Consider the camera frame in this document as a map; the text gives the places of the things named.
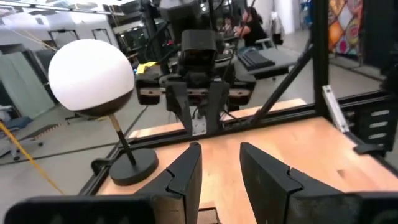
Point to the yellow tag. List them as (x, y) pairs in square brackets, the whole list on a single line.
[(146, 67)]

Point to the black slotted box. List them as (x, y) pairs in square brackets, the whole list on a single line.
[(373, 124)]

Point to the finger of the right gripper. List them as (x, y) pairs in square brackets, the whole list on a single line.
[(217, 105), (180, 102)]

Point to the person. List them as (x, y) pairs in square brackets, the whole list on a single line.
[(253, 29)]

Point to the black aluminium frame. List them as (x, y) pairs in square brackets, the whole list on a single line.
[(320, 62)]

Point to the green partition panel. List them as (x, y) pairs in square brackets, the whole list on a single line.
[(21, 84)]

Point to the black keyboard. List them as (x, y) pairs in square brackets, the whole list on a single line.
[(255, 59)]

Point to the white globe lamp black stand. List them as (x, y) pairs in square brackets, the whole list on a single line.
[(90, 74)]

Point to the colourful wall art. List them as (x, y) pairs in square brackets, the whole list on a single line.
[(345, 28)]

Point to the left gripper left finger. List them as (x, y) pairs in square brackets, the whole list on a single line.
[(183, 193)]

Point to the silver angle strip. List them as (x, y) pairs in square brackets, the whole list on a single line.
[(334, 107)]

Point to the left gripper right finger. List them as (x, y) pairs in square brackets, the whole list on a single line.
[(270, 193)]

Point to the silver mounting plate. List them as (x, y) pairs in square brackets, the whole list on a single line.
[(199, 127)]

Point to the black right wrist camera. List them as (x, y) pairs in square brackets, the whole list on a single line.
[(199, 46)]

